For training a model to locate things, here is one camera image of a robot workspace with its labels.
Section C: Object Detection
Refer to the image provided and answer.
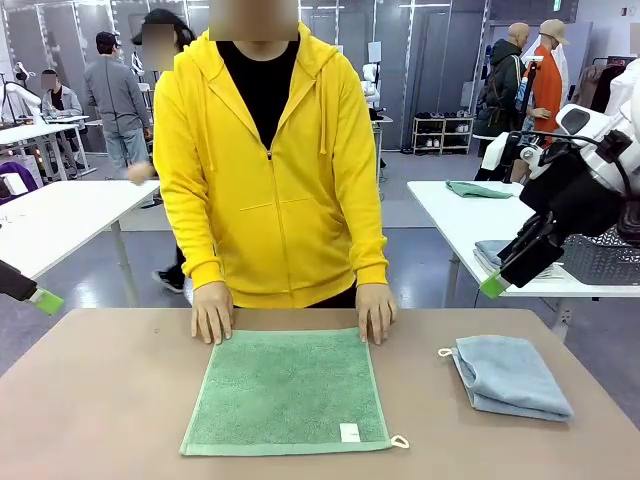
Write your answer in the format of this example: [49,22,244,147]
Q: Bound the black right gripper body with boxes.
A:
[519,148,620,242]

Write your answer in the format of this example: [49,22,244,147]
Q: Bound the light blue towel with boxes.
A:
[438,335,575,423]

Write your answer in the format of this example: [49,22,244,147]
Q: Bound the green terry towel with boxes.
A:
[178,327,410,457]
[445,179,515,200]

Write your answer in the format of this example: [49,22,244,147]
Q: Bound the yellow-sleeved left forearm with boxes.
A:
[349,209,391,287]

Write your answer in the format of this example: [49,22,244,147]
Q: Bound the yellow-sleeved right forearm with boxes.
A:
[162,199,225,291]

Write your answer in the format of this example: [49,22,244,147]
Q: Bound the dark grey plastic basket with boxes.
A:
[559,233,640,286]

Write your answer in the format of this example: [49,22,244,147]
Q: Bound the person's left hand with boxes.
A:
[354,282,399,346]

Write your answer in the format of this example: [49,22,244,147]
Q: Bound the person's right hand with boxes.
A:
[190,282,235,346]

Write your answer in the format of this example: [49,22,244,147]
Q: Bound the grey-blue folded towel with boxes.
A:
[473,239,519,277]

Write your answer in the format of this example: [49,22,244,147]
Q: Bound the clothes rack with coats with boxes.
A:
[569,55,626,126]

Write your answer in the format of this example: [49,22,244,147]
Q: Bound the purple cloth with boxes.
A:
[0,160,40,205]

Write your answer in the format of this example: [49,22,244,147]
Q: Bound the mannequin orange dress tan cap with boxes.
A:
[519,18,571,151]

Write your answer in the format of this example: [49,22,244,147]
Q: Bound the mannequin white top orange trousers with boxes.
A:
[607,22,640,126]

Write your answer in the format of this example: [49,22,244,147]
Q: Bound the shoe rack with shoes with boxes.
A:
[412,112,475,156]

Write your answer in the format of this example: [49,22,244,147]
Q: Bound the mannequin in black jacket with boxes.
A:
[472,22,532,182]

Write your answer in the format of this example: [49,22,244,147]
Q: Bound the white background desk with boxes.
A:
[0,119,96,181]

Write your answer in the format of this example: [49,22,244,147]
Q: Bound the seated person grey jacket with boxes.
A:
[40,69,86,171]

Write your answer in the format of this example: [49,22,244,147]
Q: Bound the man grey jacket black cap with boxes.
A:
[83,30,153,171]

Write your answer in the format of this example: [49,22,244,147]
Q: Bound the person in yellow hoodie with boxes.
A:
[152,0,391,309]

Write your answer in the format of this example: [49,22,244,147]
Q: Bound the long-haired person dark clothes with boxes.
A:
[127,7,197,295]

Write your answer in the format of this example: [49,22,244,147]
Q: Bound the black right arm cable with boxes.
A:
[617,197,640,247]

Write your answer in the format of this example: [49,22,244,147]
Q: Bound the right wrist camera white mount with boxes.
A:
[474,130,554,182]

